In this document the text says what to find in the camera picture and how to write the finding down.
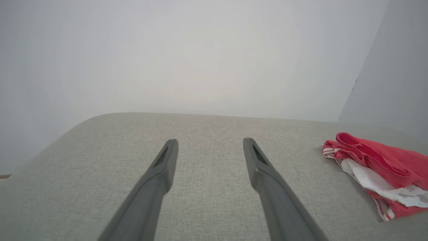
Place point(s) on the grey fabric sofa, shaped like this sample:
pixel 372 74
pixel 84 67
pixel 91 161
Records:
pixel 207 207

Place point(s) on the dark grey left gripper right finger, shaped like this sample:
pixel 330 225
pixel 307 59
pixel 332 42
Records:
pixel 277 201

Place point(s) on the red white basketball jersey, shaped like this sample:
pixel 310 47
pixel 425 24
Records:
pixel 384 167

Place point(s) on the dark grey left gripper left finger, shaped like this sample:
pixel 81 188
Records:
pixel 148 197

